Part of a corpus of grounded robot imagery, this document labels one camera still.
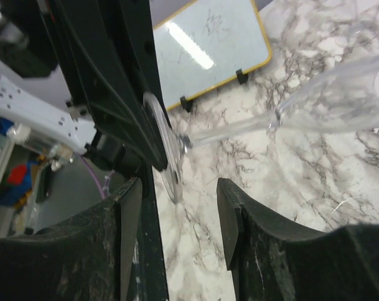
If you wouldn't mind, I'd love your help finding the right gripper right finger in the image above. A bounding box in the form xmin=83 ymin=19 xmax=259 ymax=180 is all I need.
xmin=216 ymin=178 xmax=379 ymax=300

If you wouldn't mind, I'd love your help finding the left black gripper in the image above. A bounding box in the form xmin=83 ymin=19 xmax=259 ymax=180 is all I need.
xmin=38 ymin=1 xmax=168 ymax=171

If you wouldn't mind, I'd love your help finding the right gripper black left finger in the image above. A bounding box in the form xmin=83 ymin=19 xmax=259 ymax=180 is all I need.
xmin=0 ymin=178 xmax=142 ymax=300

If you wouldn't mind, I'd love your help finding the clear wine glass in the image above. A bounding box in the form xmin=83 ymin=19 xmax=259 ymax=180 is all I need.
xmin=143 ymin=54 xmax=379 ymax=203

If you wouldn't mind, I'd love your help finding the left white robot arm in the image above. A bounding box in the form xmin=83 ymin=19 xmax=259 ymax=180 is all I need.
xmin=0 ymin=1 xmax=168 ymax=173

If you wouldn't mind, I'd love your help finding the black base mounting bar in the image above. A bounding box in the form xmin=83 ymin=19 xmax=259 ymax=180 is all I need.
xmin=127 ymin=165 xmax=169 ymax=300

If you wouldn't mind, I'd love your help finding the yellow framed whiteboard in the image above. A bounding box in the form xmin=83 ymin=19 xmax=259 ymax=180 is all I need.
xmin=153 ymin=1 xmax=272 ymax=110

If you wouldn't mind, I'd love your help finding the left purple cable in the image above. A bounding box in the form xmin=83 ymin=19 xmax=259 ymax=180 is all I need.
xmin=79 ymin=155 xmax=110 ymax=199

